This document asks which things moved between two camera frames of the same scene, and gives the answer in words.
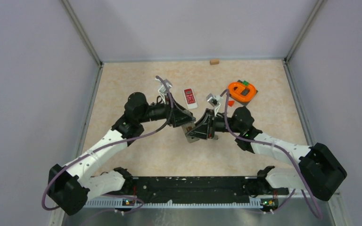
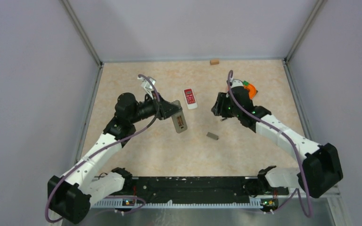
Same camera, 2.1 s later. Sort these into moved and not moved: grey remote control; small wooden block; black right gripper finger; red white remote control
Moved: grey remote control; black right gripper finger
Not moved: small wooden block; red white remote control
